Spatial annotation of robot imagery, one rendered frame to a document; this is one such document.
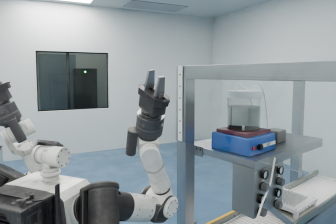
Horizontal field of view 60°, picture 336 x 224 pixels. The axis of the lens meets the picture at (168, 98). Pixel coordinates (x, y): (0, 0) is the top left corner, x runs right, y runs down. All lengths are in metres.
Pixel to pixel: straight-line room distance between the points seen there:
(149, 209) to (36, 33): 5.16
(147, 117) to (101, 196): 0.26
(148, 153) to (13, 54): 5.12
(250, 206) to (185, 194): 0.31
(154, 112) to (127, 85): 5.34
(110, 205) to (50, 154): 0.26
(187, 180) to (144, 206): 0.41
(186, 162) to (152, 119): 0.51
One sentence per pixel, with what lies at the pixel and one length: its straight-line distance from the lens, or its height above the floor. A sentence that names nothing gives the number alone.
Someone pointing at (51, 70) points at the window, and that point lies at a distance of 6.01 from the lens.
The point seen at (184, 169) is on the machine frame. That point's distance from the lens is 1.37.
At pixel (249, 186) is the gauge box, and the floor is 1.13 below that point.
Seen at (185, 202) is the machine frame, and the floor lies 0.98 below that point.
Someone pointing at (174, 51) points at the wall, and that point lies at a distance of 6.63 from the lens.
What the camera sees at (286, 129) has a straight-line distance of 1.02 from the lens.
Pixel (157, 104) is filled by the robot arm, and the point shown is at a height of 1.48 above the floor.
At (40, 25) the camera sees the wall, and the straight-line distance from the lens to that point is 5.97.
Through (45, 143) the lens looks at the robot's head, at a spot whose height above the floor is 1.34.
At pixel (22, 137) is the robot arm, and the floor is 1.32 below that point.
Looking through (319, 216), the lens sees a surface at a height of 0.78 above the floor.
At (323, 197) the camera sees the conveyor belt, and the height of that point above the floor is 0.80.
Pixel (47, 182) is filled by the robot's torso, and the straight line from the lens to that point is 1.05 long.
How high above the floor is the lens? 1.57
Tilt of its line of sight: 5 degrees down
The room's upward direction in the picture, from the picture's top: straight up
